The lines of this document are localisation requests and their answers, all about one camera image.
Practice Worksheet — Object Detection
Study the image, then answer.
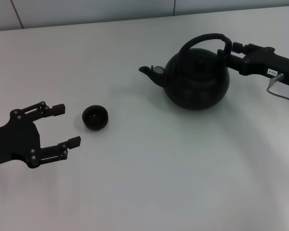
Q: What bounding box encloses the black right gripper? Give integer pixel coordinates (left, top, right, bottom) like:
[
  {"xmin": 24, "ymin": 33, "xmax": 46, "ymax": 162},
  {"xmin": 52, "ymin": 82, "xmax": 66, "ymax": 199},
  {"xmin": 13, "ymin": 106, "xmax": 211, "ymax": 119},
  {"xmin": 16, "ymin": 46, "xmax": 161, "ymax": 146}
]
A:
[{"xmin": 217, "ymin": 41, "xmax": 289, "ymax": 86}]

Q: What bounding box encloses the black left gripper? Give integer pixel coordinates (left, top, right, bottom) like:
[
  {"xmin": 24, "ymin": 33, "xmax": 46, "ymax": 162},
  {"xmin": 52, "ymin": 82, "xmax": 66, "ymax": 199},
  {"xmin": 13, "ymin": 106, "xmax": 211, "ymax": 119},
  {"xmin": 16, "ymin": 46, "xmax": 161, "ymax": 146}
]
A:
[{"xmin": 0, "ymin": 101, "xmax": 82, "ymax": 169}]

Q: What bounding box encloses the black small teacup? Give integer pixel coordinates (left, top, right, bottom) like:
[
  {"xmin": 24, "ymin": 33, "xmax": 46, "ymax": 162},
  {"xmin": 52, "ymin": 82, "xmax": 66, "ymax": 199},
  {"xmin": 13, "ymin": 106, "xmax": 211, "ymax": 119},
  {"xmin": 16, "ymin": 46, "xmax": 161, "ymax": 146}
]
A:
[{"xmin": 81, "ymin": 104, "xmax": 110, "ymax": 132}]

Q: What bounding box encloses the black round teapot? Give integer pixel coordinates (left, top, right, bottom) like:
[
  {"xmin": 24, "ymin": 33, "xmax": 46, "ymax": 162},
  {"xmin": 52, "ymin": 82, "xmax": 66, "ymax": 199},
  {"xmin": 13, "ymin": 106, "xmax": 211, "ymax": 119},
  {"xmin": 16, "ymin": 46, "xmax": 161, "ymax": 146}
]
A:
[{"xmin": 138, "ymin": 33, "xmax": 233, "ymax": 111}]

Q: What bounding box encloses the grey right gripper cable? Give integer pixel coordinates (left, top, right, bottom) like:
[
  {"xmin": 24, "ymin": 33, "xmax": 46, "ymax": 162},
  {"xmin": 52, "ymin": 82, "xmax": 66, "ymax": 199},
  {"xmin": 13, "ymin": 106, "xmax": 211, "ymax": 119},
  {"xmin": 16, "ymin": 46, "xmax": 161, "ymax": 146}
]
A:
[{"xmin": 266, "ymin": 73, "xmax": 289, "ymax": 105}]

